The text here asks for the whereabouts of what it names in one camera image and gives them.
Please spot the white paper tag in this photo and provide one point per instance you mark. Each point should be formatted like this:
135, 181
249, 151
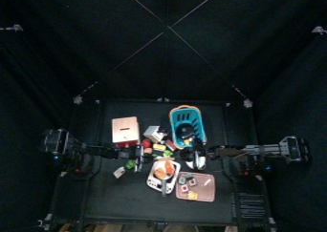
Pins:
119, 172

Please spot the small yellow toy piece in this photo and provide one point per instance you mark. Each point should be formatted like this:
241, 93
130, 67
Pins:
186, 143

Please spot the grey toy knife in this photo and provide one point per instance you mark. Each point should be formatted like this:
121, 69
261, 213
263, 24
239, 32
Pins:
164, 186

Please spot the orange toy carrot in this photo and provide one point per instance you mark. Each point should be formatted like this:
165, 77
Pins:
169, 168

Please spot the small orange toy ball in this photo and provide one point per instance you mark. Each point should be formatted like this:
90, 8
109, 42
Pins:
148, 151

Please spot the pink toy tray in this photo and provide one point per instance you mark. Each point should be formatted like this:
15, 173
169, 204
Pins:
204, 193

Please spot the red white toy cube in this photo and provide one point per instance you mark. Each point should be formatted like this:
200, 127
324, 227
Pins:
192, 182
185, 188

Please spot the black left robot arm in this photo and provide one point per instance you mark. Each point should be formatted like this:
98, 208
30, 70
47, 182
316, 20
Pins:
94, 150

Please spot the red toy tomato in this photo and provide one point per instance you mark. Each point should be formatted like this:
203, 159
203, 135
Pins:
146, 143

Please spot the black round toy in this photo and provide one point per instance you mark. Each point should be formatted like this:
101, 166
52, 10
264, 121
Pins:
185, 131

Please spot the small white toy stick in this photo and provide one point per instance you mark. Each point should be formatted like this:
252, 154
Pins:
207, 182

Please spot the white toy appliance cube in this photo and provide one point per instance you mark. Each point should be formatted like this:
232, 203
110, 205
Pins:
153, 133

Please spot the grey frame middle clamp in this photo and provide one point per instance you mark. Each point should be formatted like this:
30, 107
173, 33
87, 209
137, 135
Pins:
162, 99

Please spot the teal plastic toy basket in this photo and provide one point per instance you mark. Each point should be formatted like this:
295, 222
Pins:
177, 122

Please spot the yellow toy food block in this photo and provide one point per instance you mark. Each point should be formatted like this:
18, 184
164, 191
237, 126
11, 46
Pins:
158, 147

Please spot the orange round toy fruit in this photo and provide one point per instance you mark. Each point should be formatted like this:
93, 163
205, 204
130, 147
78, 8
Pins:
160, 173

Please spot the grey frame corner bracket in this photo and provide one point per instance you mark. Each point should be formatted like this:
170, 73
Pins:
15, 28
318, 29
77, 99
248, 103

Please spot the grey green toy cube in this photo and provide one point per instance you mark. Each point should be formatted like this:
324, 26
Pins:
182, 180

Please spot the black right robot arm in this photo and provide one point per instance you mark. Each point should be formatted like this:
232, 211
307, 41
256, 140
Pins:
264, 150

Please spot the small green toy piece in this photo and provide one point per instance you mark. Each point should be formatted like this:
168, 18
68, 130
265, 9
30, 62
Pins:
130, 164

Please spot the red and white box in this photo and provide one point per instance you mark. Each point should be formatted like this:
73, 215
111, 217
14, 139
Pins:
125, 130

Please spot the brown toy food piece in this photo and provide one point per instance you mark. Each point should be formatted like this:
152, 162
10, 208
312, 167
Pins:
170, 144

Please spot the green toy vegetable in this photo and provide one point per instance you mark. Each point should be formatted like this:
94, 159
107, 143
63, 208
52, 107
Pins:
168, 153

